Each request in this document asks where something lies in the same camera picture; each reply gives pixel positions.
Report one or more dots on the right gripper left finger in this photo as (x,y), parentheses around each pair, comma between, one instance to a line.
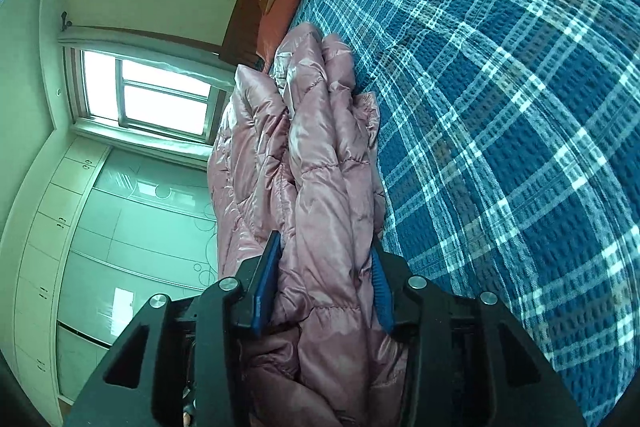
(182,358)

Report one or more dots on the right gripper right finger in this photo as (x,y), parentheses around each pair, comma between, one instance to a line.
(470,361)

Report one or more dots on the pink quilted down jacket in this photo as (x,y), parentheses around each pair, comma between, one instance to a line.
(295,153)

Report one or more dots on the back window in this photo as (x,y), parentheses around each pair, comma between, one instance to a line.
(147,93)

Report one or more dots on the green curtain right of back window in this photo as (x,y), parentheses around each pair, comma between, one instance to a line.
(150,46)

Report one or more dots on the blue plaid bed sheet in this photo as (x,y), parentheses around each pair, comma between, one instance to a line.
(509,154)

